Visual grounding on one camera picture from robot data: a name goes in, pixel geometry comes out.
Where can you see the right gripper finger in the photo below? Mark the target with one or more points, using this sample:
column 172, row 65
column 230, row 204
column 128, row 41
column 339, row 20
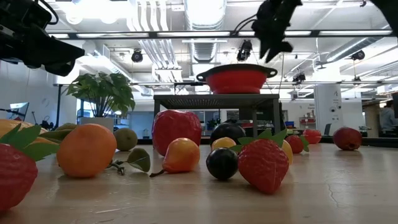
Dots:
column 284, row 46
column 267, row 46

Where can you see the orange toy fruit with leaves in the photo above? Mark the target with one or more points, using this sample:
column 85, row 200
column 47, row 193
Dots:
column 87, row 152

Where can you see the red toy peach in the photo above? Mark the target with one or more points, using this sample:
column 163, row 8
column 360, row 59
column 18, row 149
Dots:
column 347, row 139

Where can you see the red colander bowl grey rim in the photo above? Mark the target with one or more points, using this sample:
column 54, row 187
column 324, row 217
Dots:
column 236, row 82

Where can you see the black aluminium table frame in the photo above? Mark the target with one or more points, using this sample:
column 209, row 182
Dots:
column 379, row 142

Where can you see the white pillar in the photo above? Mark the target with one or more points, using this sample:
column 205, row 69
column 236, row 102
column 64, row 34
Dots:
column 328, row 102

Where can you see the small dark toy plum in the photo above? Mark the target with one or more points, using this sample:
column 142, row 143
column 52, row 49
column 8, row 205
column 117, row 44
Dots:
column 222, row 164

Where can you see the silver ventilation duct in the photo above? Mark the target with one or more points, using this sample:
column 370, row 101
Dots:
column 205, row 12

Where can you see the large dark toy plum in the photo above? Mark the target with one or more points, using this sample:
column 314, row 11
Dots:
column 228, row 132

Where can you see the green potted plant white pot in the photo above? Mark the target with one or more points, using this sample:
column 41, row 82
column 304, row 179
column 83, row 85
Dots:
column 102, row 90

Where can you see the person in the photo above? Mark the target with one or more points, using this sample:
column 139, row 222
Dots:
column 388, row 119

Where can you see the computer monitor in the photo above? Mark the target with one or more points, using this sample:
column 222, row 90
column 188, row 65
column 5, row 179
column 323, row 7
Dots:
column 18, row 110

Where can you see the black crossbar with light strips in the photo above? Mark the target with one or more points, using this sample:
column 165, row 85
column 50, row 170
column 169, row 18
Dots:
column 152, row 35

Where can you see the big bright red apple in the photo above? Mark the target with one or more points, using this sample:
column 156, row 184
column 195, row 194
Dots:
column 175, row 127

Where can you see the large red toy strawberry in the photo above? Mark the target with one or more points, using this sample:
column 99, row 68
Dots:
column 15, row 177

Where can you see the small yellow-orange toy pear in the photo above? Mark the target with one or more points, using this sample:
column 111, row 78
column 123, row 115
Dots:
column 182, row 155
column 288, row 152
column 223, row 143

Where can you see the brown-green toy kiwi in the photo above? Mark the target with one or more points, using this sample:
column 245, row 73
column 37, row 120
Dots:
column 66, row 126
column 126, row 139

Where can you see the grey perforated metal stand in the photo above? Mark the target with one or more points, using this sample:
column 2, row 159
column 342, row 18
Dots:
column 217, row 101

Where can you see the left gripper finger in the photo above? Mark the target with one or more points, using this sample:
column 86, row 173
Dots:
column 62, row 69
column 56, row 51

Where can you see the small red round fruit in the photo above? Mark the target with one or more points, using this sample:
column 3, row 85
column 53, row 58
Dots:
column 312, row 136

